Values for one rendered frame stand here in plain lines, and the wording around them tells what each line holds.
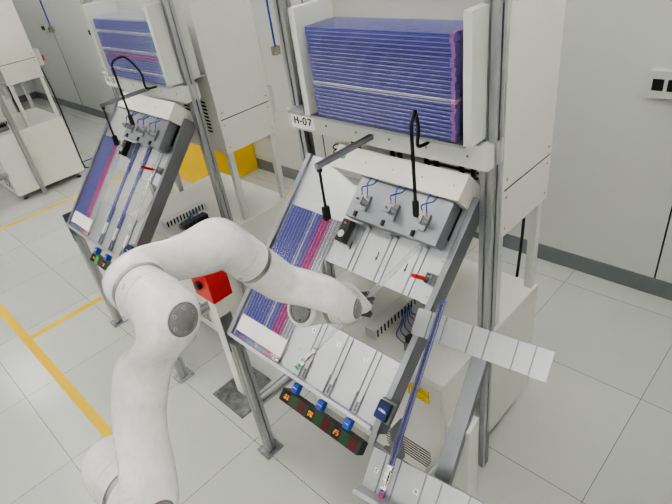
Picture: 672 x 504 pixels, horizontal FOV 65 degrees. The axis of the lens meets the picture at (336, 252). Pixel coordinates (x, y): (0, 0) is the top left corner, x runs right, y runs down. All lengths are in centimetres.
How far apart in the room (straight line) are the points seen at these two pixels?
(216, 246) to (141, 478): 43
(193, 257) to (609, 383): 213
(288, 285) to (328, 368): 58
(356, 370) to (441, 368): 35
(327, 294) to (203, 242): 32
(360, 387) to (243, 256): 70
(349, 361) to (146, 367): 78
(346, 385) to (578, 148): 191
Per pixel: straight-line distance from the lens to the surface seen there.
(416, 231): 151
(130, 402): 102
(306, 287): 114
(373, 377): 156
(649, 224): 308
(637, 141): 292
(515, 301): 209
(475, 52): 132
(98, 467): 116
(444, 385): 177
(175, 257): 98
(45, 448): 297
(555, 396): 261
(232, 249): 98
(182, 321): 89
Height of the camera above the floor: 194
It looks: 33 degrees down
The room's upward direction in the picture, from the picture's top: 9 degrees counter-clockwise
